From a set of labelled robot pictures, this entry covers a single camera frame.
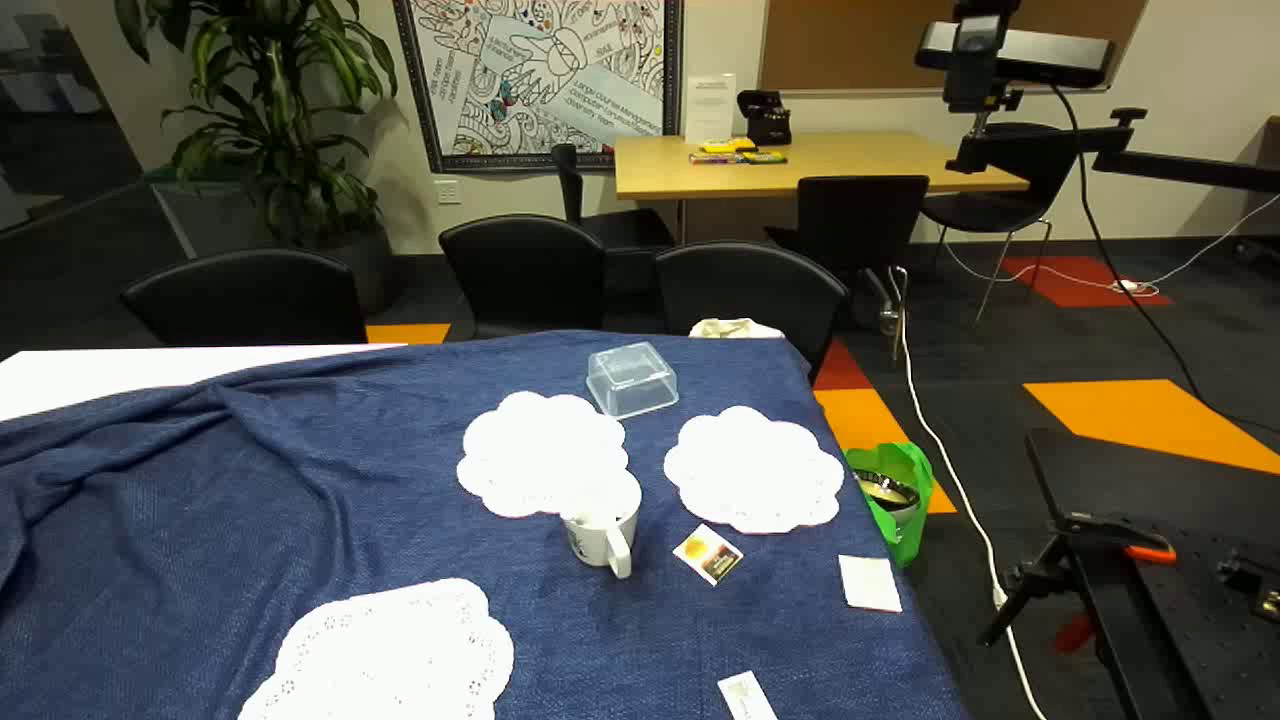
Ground clear plastic container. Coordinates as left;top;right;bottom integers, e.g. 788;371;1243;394
585;341;684;425

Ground white folded cloth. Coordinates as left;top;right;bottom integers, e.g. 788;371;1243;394
684;311;788;345

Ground black tub chair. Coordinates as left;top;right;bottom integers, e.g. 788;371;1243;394
435;210;615;341
116;245;373;348
649;239;854;380

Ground black slim chair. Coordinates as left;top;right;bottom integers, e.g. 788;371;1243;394
548;139;677;256

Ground white paper doily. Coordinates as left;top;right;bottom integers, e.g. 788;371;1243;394
661;403;850;540
453;387;646;528
237;572;520;720

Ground tea bag packet orange picture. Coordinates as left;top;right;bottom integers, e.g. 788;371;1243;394
673;519;749;592

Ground yellow items on tray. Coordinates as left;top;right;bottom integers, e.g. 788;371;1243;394
687;137;793;169

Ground white paper sign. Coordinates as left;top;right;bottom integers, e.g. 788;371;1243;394
684;68;742;145

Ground black square-backed chair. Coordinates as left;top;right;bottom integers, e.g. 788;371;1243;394
766;170;933;293

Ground black desk device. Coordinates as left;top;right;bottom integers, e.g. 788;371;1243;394
731;87;795;148

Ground wooden meeting table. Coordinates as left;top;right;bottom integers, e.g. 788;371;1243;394
607;127;1031;250

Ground framed poster board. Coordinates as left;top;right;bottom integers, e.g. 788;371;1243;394
393;0;687;176

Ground white paper sachet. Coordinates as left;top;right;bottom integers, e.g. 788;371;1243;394
711;666;782;720
836;551;908;620

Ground green bag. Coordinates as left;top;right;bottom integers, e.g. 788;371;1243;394
845;436;943;572

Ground brown cork board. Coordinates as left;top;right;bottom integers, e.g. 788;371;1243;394
757;0;1153;91

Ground blue denim table cloth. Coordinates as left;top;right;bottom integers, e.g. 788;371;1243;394
0;327;974;720

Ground black office chair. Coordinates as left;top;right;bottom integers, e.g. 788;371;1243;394
921;121;1080;322

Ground potted green plant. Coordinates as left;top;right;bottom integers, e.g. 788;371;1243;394
111;0;405;315

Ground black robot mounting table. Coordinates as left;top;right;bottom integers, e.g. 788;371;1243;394
1021;429;1280;720

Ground white floor cable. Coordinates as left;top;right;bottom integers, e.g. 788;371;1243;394
885;260;1055;720

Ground black clamp with orange handle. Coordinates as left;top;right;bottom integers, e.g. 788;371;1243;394
979;513;1183;649
1049;607;1106;659

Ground black camera cable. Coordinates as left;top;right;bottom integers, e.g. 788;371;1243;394
1051;76;1280;449

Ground black camera on mount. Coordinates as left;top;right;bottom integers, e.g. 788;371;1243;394
911;0;1116;114

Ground white cable with adapter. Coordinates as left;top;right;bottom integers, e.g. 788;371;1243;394
935;197;1280;298

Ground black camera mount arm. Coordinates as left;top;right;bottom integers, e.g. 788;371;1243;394
943;102;1280;199

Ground small black bracket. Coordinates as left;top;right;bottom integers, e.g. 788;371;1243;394
1212;548;1280;629

